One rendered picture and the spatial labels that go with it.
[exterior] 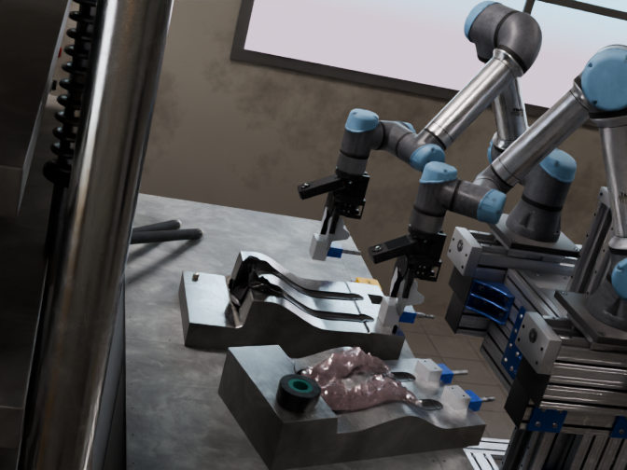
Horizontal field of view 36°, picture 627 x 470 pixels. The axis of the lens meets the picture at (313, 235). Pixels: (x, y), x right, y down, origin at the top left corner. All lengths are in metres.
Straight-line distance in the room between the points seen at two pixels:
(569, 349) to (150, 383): 0.93
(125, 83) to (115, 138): 0.05
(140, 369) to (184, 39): 2.18
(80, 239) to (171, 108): 3.23
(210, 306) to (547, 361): 0.77
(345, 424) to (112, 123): 1.17
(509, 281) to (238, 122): 1.80
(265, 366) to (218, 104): 2.29
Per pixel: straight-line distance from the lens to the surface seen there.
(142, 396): 1.94
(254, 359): 1.92
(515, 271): 2.66
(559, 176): 2.63
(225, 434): 1.88
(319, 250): 2.45
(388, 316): 2.24
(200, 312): 2.16
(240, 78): 4.05
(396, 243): 2.18
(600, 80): 2.00
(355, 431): 1.86
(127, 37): 0.78
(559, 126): 2.18
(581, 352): 2.26
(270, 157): 4.17
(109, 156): 0.81
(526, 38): 2.41
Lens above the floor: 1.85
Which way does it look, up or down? 21 degrees down
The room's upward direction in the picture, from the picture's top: 14 degrees clockwise
